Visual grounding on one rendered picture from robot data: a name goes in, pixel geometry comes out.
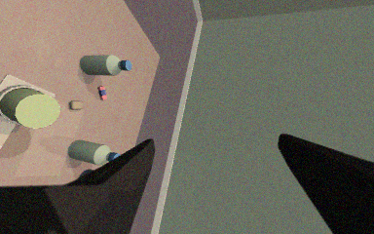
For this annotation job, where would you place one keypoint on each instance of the grey cylinder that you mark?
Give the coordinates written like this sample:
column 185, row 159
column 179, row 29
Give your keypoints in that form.
column 85, row 172

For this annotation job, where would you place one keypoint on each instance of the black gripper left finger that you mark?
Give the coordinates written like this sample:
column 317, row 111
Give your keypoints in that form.
column 104, row 201

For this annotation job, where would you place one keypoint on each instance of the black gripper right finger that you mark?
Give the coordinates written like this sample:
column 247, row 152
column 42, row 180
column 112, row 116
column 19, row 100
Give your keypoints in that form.
column 340, row 185

